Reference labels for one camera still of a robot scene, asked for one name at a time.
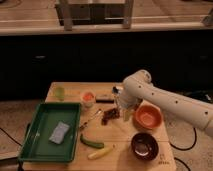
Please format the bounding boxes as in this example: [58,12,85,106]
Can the orange bowl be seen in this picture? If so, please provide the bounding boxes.
[133,105,163,130]

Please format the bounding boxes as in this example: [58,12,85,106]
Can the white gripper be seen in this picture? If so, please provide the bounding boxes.
[118,90,137,122]

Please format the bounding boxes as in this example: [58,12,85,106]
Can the green chili pepper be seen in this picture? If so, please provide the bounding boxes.
[80,134,105,149]

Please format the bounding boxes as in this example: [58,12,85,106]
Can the wooden stool frame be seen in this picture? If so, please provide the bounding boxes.
[54,0,134,31]

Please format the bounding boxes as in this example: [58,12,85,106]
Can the yellow banana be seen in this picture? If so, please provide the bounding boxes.
[88,146,114,160]

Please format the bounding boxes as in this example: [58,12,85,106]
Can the white cup with orange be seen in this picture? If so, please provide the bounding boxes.
[82,92,95,108]

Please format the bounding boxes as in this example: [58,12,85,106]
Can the green plastic tray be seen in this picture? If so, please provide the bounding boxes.
[18,102,81,163]

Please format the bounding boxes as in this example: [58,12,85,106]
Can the black rectangular block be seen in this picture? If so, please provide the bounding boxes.
[95,95,114,103]

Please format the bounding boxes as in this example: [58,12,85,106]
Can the black power cable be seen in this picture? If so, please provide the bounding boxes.
[169,127,199,152]

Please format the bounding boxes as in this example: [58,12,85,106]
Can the metal spoon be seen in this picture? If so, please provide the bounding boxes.
[79,109,102,131]

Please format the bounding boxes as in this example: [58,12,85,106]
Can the dark purple bowl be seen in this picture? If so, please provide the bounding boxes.
[131,133,159,161]

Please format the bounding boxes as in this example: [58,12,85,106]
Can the dark red grape bunch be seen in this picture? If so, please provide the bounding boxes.
[101,108,120,125]

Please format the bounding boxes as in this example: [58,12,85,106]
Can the green plastic cup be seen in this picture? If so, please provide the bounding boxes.
[53,87,65,101]

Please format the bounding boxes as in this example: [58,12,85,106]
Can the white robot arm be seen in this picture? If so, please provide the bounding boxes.
[118,70,213,138]

